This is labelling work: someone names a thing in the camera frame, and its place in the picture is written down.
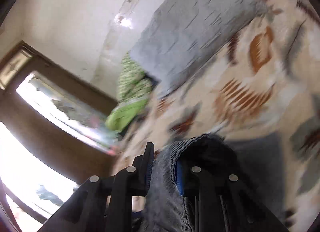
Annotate grey quilted pillow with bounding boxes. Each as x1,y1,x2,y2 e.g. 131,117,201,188
130,0,267,97

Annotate grey denim pants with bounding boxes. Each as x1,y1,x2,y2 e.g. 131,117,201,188
140,134,286,231

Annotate cream leaf pattern blanket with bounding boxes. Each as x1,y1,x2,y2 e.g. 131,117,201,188
113,0,319,231

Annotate green patterned quilt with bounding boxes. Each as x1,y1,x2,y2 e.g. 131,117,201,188
105,52,153,133

